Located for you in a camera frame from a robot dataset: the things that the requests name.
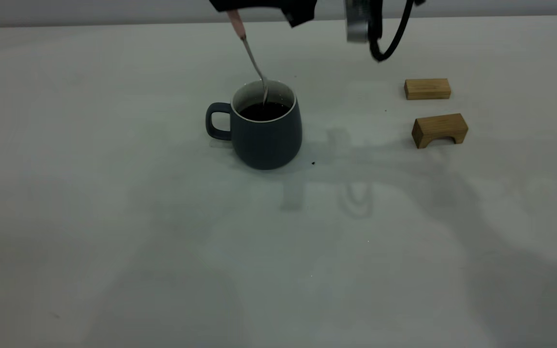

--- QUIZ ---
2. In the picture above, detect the black right camera cable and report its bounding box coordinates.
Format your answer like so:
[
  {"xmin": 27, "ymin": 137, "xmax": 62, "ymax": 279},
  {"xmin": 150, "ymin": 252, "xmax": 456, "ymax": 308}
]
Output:
[{"xmin": 368, "ymin": 0, "xmax": 427, "ymax": 63}]

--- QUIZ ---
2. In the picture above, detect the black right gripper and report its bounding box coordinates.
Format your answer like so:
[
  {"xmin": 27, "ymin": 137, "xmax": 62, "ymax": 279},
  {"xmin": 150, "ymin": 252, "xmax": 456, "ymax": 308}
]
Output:
[{"xmin": 209, "ymin": 0, "xmax": 318, "ymax": 28}]

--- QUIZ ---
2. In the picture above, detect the flat rectangular wooden block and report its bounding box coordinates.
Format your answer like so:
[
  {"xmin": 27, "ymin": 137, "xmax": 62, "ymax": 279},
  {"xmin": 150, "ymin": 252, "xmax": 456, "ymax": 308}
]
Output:
[{"xmin": 404, "ymin": 78, "xmax": 452, "ymax": 101}]

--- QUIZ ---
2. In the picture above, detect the dark grey ceramic cup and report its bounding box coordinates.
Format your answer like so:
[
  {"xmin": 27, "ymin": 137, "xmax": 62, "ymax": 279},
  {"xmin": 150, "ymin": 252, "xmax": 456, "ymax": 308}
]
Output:
[{"xmin": 205, "ymin": 80, "xmax": 303, "ymax": 171}]

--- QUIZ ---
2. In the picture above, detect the pink handled metal spoon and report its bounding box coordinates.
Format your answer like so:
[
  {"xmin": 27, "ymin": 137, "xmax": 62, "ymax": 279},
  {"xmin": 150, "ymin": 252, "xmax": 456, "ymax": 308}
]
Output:
[{"xmin": 227, "ymin": 11, "xmax": 269, "ymax": 105}]

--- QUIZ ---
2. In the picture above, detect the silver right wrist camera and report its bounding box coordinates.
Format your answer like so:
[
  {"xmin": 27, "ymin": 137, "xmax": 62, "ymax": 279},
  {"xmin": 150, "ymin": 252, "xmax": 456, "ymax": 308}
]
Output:
[{"xmin": 345, "ymin": 0, "xmax": 371, "ymax": 44}]

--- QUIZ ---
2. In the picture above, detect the arched wooden block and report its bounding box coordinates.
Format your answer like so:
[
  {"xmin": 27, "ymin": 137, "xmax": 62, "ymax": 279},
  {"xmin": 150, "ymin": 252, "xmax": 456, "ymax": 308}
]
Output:
[{"xmin": 411, "ymin": 114, "xmax": 469, "ymax": 149}]

